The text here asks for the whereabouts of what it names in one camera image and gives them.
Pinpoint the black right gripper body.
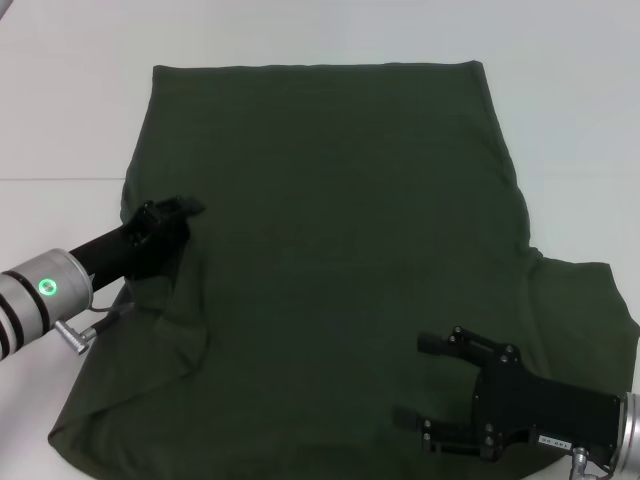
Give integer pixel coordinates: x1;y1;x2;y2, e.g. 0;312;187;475
471;361;625;462

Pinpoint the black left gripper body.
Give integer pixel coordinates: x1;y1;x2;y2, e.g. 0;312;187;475
66;196;195;292

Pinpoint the dark green t-shirt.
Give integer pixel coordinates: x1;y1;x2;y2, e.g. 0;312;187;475
45;59;640;480

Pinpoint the right arm cable with connector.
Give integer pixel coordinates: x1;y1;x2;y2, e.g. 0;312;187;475
569;444;614;480

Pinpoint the arm cable with connector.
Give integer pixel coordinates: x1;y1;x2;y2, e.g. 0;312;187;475
569;444;614;480
53;298;135;355

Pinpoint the left arm cable with connector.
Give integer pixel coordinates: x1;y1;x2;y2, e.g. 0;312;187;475
53;298;135;355

